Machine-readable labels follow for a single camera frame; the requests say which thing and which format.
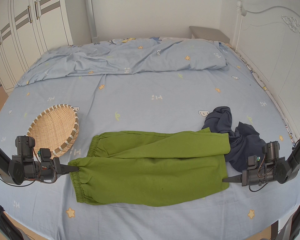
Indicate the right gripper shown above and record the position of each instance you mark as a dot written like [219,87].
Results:
[255,177]

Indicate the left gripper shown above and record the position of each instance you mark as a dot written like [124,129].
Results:
[46,173]

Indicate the green trousers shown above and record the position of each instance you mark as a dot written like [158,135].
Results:
[152,173]

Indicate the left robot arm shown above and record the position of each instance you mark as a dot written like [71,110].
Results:
[17,172]

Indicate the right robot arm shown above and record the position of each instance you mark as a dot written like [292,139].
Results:
[283,172]

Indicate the dark blue garment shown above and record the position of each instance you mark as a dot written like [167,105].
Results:
[243,145]

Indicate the round woven basket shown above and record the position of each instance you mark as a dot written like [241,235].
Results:
[54,129]

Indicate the bed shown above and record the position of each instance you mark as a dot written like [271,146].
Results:
[150,105]

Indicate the white wardrobe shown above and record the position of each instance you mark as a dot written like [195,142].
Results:
[23,46]

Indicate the pale blue quilt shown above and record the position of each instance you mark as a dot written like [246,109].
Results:
[117,61]

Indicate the grey bedside table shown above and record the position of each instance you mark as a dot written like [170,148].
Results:
[206,34]

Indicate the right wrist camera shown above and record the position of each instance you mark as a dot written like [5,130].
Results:
[252,161]

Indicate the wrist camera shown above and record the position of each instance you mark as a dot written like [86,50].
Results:
[45,153]
[252,161]

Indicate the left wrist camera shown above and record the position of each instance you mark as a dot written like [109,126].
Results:
[45,153]

